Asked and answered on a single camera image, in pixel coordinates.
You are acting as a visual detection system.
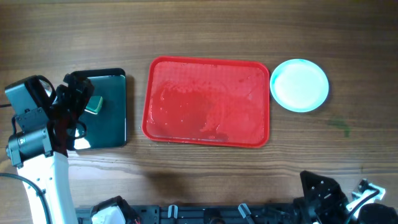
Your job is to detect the red plastic tray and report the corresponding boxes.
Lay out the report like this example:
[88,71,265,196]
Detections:
[141,56,270,148]

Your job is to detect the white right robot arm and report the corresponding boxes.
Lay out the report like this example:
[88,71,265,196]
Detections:
[296,170,397,224]

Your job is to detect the green yellow sponge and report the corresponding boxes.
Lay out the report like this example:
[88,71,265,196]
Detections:
[85,96,103,114]

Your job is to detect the black water tray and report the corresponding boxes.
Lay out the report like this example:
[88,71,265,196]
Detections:
[72,68,127,151]

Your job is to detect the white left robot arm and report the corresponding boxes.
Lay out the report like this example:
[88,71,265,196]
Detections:
[5,73,95,223]

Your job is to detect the light blue plate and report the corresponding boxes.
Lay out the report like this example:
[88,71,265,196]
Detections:
[269,58,330,113]

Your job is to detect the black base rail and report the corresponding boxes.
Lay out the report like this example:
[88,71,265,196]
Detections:
[76,196,319,224]

